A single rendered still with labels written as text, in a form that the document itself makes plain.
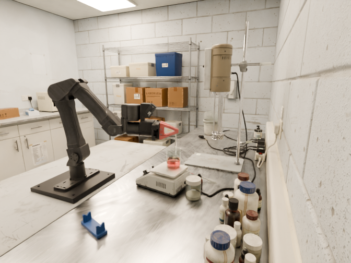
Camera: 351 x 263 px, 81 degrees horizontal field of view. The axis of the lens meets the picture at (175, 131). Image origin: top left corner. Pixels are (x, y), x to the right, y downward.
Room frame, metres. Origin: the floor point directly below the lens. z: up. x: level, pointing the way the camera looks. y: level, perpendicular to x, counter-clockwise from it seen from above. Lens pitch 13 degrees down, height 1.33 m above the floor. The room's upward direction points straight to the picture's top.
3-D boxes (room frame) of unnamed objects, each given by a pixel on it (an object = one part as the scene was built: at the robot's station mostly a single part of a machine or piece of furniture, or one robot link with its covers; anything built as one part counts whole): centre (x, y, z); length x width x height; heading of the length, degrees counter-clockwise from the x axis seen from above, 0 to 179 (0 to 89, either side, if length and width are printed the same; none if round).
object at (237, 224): (0.49, -0.17, 0.93); 0.03 x 0.03 x 0.07
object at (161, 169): (0.81, 0.03, 0.98); 0.12 x 0.12 x 0.01; 59
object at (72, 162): (0.84, 0.42, 1.03); 0.09 x 0.06 x 0.06; 175
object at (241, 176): (0.70, -0.25, 0.95); 0.06 x 0.06 x 0.11
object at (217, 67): (1.10, -0.21, 1.40); 0.15 x 0.11 x 0.24; 67
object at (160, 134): (0.82, 0.03, 1.15); 0.09 x 0.07 x 0.07; 87
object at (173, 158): (0.81, 0.01, 1.03); 0.07 x 0.06 x 0.08; 64
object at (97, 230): (0.55, 0.25, 0.92); 0.10 x 0.03 x 0.04; 50
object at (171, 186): (0.82, 0.05, 0.94); 0.22 x 0.13 x 0.08; 59
